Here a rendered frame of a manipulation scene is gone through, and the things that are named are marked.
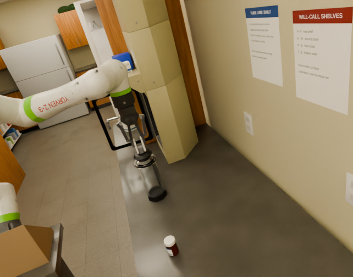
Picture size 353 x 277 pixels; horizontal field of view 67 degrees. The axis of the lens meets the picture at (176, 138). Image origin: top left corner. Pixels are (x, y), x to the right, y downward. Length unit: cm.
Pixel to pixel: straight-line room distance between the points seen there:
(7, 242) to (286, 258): 106
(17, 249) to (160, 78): 100
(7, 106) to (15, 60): 527
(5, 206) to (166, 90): 93
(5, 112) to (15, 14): 595
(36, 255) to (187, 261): 65
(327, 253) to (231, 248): 32
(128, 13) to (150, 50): 19
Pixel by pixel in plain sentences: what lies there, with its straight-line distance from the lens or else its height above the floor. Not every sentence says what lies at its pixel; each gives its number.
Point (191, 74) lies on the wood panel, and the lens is 188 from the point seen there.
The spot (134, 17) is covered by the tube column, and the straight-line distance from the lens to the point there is 140.
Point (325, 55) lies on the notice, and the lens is 87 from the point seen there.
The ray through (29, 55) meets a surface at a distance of 644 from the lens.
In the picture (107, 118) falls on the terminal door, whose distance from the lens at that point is 182.
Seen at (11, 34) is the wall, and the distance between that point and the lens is 717.
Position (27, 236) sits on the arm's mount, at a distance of 130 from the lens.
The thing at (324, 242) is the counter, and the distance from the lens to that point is 112.
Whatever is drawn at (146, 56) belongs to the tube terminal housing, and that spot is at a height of 158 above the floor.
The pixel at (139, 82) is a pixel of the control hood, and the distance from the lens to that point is 143.
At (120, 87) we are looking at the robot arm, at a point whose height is 154.
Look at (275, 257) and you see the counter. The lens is 106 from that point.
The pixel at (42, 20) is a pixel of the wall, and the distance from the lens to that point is 704.
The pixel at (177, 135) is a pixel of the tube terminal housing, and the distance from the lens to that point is 156.
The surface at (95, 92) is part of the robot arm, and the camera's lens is 100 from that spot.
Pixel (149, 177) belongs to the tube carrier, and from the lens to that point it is 129.
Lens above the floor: 179
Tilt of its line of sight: 26 degrees down
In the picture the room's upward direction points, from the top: 16 degrees counter-clockwise
